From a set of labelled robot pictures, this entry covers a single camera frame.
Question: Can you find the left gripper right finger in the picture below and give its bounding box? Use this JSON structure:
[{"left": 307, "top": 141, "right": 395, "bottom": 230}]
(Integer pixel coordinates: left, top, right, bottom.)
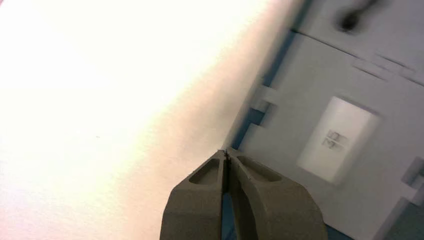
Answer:
[{"left": 227, "top": 148, "right": 329, "bottom": 240}]

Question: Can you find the small white lcd display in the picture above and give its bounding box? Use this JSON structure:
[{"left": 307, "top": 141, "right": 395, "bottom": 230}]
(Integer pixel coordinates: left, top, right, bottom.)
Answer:
[{"left": 296, "top": 96, "right": 381, "bottom": 185}]

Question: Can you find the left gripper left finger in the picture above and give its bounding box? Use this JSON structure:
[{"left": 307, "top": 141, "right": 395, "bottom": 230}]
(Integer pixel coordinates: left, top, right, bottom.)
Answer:
[{"left": 159, "top": 149, "right": 228, "bottom": 240}]

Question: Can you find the blue grey task box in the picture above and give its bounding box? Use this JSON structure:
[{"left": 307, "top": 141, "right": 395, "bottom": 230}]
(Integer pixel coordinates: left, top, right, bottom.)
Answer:
[{"left": 221, "top": 0, "right": 424, "bottom": 240}]

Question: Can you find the black banana plug cable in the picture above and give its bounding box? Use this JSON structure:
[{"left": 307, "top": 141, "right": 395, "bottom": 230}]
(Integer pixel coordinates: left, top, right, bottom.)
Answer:
[{"left": 335, "top": 0, "right": 383, "bottom": 33}]

